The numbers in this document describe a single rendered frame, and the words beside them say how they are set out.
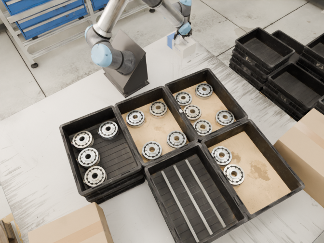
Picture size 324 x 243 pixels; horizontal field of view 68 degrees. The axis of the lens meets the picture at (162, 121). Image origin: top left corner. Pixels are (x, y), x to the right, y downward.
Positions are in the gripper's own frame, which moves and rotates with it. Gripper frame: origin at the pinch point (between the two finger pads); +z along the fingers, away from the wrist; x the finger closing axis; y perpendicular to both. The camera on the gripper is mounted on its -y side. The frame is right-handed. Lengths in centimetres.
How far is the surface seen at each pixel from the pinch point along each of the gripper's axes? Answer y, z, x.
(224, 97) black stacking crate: 62, -13, -19
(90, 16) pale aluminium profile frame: -138, 48, -17
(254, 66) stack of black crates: 37, 27, 51
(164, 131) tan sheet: 57, -7, -58
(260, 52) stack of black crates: 29, 27, 67
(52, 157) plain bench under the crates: 26, 6, -115
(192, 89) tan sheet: 44, -7, -27
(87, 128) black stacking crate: 29, -7, -91
